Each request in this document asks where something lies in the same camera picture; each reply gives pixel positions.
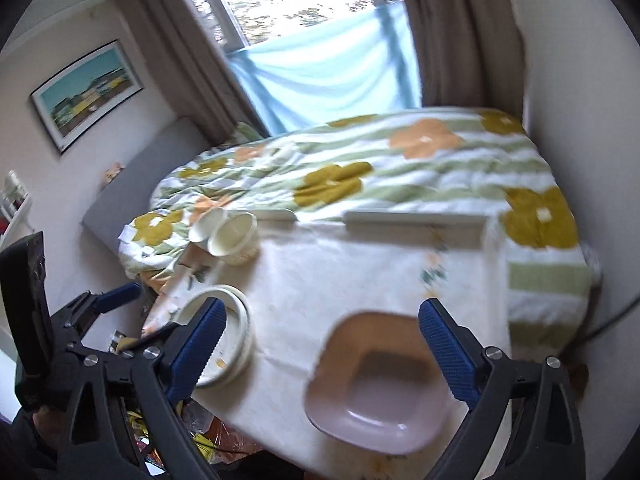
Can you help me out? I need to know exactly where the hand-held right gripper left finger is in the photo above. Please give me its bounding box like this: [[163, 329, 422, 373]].
[[56, 297, 228, 480]]

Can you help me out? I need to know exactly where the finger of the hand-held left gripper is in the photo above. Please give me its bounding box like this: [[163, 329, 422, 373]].
[[54, 282, 143, 343], [107, 324, 178, 358]]

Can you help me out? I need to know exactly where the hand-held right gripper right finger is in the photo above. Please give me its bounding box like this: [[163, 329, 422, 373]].
[[418, 297, 587, 480]]

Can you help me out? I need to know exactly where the plain white plate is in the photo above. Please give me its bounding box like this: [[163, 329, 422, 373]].
[[180, 287, 253, 386]]

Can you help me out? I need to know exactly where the pink square bowl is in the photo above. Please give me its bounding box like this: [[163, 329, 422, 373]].
[[304, 311, 466, 456]]

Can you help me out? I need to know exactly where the person's left hand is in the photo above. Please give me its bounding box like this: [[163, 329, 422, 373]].
[[30, 405, 65, 443]]

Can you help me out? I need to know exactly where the orange plastic bag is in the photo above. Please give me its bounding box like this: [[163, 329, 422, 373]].
[[190, 400, 273, 463]]

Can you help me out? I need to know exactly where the white cup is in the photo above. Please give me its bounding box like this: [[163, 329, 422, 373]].
[[188, 207, 226, 248]]

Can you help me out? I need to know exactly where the cream round bowl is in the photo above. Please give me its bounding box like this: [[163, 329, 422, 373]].
[[206, 211, 261, 266]]

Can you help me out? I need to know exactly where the grey bed headboard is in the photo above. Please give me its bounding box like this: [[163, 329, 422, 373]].
[[80, 116, 211, 261]]

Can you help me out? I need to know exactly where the white tablecloth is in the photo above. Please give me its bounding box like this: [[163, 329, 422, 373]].
[[142, 217, 513, 466]]

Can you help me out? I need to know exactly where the black floor lamp stand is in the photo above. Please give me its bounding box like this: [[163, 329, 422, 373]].
[[582, 300, 640, 338]]

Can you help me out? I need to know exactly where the floral striped blanket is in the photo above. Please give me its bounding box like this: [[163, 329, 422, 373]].
[[119, 106, 603, 356]]

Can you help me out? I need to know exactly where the framed house picture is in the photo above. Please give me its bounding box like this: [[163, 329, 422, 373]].
[[29, 39, 145, 156]]

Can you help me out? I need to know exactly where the green floral pillow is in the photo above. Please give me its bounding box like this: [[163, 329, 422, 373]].
[[227, 121, 268, 147]]

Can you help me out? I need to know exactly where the brown curtain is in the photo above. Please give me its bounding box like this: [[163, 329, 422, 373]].
[[392, 0, 526, 121], [117, 0, 273, 148]]

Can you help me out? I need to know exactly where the light blue cloth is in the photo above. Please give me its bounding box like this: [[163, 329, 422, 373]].
[[227, 2, 423, 136]]

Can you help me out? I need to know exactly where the white wall shelf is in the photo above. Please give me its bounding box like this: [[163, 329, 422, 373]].
[[0, 170, 33, 251]]

